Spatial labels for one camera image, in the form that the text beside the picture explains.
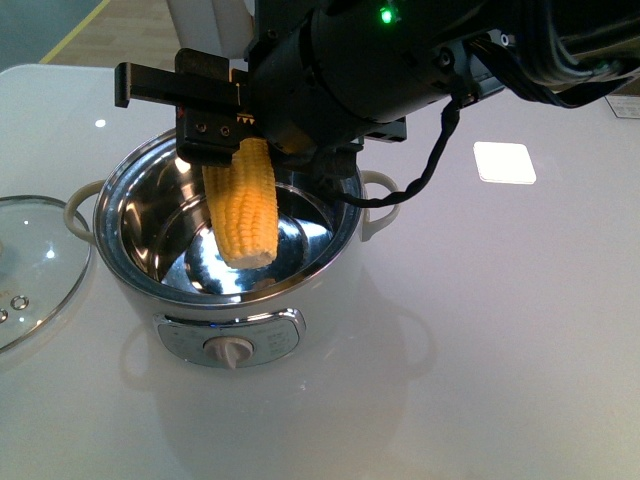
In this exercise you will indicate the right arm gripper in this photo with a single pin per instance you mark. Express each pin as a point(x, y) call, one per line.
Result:
point(320, 75)

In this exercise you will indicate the yellow corn cob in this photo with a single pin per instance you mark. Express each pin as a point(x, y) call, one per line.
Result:
point(242, 203)

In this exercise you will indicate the glass pot lid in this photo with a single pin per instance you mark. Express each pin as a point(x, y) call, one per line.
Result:
point(42, 265)

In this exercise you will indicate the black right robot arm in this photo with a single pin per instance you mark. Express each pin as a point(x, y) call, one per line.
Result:
point(560, 53)

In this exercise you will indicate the white electric cooking pot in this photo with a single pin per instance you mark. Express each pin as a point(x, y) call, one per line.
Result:
point(150, 224)

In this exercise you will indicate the left beige chair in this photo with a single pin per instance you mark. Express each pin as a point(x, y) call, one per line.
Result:
point(219, 27)

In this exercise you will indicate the table label sticker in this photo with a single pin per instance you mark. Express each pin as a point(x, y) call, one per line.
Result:
point(624, 106)

